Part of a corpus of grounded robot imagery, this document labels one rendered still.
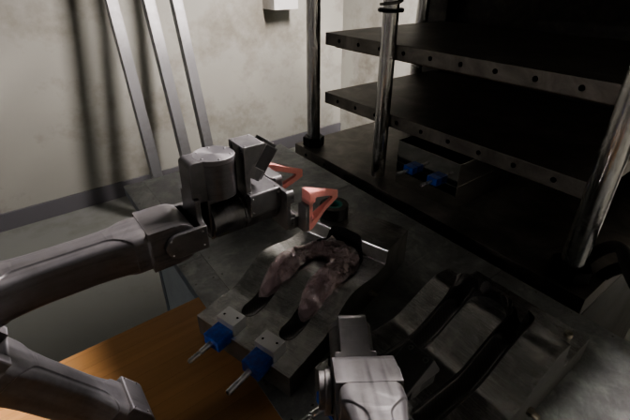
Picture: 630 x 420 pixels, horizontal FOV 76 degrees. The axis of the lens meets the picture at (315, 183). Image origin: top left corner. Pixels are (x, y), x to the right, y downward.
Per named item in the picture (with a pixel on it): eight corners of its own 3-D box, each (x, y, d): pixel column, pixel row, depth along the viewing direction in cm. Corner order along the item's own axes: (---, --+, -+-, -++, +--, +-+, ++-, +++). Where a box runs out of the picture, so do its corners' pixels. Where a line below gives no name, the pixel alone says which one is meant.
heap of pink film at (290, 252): (311, 328, 84) (311, 299, 80) (250, 292, 93) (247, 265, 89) (372, 263, 102) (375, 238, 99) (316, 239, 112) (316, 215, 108)
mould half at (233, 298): (290, 397, 76) (288, 357, 71) (200, 333, 90) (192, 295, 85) (404, 262, 112) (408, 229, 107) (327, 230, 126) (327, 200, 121)
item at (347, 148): (577, 317, 104) (585, 299, 101) (294, 154, 196) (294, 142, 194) (682, 214, 148) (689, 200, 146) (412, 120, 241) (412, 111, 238)
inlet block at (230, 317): (199, 378, 77) (195, 359, 74) (182, 365, 80) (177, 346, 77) (247, 334, 86) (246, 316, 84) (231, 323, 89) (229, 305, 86)
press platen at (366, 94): (586, 201, 104) (592, 184, 102) (324, 102, 182) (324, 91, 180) (679, 138, 143) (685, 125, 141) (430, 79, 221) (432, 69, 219)
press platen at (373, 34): (620, 107, 92) (628, 84, 90) (325, 44, 170) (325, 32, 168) (712, 67, 131) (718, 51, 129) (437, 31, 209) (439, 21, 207)
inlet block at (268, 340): (239, 411, 71) (236, 391, 69) (219, 395, 74) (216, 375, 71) (286, 359, 81) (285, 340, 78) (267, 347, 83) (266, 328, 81)
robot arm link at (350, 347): (314, 337, 57) (315, 294, 48) (375, 336, 57) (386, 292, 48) (317, 432, 48) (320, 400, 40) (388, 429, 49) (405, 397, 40)
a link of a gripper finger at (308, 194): (319, 163, 67) (271, 178, 62) (347, 179, 62) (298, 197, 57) (318, 199, 70) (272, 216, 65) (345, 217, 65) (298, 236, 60)
